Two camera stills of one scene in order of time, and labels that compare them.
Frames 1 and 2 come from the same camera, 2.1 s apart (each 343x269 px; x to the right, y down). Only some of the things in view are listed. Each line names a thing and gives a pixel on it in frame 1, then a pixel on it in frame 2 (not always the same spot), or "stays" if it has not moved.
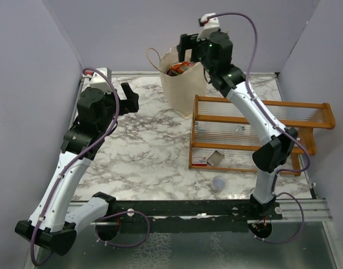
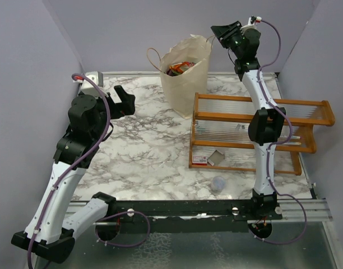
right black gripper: [189, 42] → [224, 35]
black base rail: [190, 216] stays
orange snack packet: [179, 68] stays
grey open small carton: [216, 158] stays
